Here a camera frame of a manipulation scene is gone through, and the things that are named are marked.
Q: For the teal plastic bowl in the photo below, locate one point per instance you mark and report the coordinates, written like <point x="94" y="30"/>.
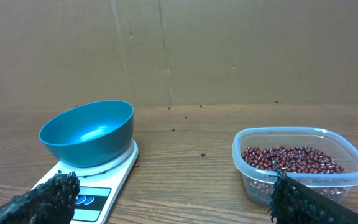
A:
<point x="91" y="134"/>

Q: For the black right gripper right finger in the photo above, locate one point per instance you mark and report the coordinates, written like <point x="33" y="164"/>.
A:
<point x="293" y="202"/>

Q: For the white digital kitchen scale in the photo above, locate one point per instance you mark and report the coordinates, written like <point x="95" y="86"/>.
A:
<point x="100" y="185"/>

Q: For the clear plastic bean container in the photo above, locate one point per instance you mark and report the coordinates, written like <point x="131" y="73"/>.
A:
<point x="331" y="143"/>

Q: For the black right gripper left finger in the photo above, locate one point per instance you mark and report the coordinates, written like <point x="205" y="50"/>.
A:
<point x="52" y="202"/>

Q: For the red beans in container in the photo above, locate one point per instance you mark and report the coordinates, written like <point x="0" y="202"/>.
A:
<point x="309" y="160"/>

